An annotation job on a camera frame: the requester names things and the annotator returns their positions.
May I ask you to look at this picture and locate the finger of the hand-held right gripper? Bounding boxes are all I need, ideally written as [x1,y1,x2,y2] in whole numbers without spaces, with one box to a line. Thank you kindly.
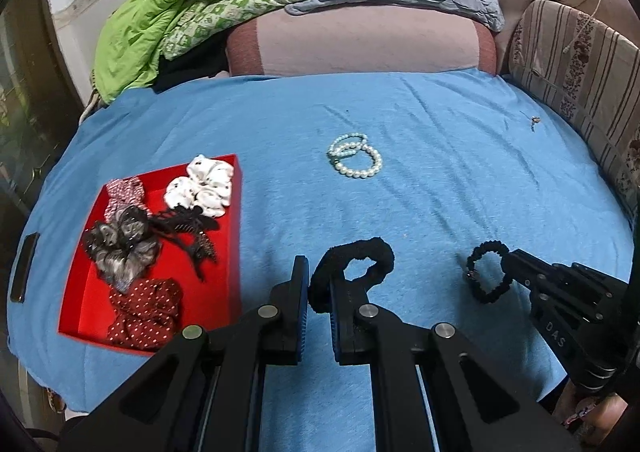
[509,248,577,277]
[501,257,551,295]

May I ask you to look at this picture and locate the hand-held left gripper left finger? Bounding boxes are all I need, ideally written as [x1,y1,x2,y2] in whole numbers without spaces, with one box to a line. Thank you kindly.
[59,255,310,452]

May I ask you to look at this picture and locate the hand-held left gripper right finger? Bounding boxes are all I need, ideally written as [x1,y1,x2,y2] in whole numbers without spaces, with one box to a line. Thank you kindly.
[327,271,585,452]

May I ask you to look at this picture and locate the black bead bracelet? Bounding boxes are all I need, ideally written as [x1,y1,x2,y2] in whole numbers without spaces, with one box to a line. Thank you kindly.
[466,242,516,305]

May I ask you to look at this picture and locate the fuzzy black hair tie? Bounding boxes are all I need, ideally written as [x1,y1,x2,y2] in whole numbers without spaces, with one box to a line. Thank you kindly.
[307,237,396,315]

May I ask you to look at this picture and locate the red tray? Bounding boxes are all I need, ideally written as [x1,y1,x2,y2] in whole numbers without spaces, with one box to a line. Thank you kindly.
[58,154,244,358]

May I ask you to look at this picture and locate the black hair claw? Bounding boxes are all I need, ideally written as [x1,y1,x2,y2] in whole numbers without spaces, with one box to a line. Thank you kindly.
[150,204,221,243]

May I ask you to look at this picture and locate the red dotted scrunchie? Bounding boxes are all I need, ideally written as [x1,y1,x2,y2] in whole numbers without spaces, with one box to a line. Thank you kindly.
[106,278,182,352]

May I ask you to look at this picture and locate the white pearl bracelet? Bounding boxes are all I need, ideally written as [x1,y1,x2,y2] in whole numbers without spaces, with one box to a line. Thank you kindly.
[334,144,383,179]

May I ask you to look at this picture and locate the white dotted scrunchie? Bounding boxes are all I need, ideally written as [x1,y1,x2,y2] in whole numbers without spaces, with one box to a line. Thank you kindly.
[164,176,233,219]
[187,155,236,187]

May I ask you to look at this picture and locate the light blue bead bracelet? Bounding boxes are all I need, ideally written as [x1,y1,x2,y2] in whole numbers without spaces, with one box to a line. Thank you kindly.
[327,133,369,157]

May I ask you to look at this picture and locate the grey black organza scrunchie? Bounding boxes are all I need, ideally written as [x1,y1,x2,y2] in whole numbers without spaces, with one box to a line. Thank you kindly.
[82,206,162,293]

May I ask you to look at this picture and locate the red checked scrunchie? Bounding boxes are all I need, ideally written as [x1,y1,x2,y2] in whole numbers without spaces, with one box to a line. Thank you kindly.
[106,177,147,217]

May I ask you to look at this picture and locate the striped floral sofa cushion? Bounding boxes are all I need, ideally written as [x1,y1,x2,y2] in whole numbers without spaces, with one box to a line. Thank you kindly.
[502,0,640,217]

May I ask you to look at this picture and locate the pink bolster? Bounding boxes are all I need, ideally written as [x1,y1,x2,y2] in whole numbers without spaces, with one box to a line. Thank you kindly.
[225,4,498,77]

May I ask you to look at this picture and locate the black phone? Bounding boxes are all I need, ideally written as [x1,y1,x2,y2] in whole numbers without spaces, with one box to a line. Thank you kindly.
[9,233,41,303]

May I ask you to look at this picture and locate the white cord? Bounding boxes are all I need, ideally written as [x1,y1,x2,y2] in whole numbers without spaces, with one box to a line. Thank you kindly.
[562,0,608,55]

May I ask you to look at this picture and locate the white rope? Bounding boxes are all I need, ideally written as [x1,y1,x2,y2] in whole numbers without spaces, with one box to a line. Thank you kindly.
[77,72,108,125]

